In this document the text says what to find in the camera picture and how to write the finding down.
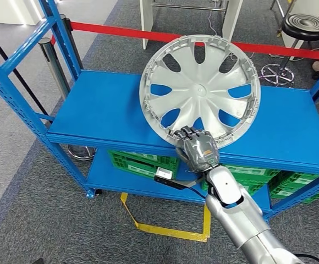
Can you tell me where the silver plastic wheel cover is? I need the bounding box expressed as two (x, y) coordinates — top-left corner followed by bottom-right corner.
(139, 34), (261, 150)

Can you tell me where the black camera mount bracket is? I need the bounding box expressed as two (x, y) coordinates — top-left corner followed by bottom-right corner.
(153, 177), (207, 199)

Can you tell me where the blue metal shelf rack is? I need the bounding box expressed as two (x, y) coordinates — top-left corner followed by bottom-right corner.
(0, 0), (319, 221)

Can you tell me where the white table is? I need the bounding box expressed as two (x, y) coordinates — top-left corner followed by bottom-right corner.
(139, 0), (243, 51)

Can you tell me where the red barrier belt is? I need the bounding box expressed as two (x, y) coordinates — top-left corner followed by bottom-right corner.
(51, 21), (319, 62)

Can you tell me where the black barrier belt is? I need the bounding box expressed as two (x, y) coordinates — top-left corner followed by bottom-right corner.
(0, 23), (50, 117)

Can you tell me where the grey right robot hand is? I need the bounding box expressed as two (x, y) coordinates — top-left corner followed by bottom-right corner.
(174, 125), (221, 174)

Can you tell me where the white cable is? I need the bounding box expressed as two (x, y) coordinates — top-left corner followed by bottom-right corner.
(208, 10), (255, 61)

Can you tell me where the green plastic crate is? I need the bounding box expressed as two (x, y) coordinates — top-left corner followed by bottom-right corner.
(268, 171), (319, 205)
(200, 164), (281, 196)
(107, 150), (180, 180)

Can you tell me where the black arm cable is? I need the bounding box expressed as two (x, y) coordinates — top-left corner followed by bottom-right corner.
(294, 253), (319, 264)

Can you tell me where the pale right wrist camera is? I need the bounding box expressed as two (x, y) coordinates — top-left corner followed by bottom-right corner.
(153, 166), (175, 182)

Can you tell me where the chrome stanchion post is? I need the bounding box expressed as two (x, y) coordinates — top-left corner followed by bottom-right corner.
(38, 37), (97, 162)
(59, 14), (83, 70)

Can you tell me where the black round stool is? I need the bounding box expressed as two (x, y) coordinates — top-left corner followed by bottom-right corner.
(259, 13), (319, 88)

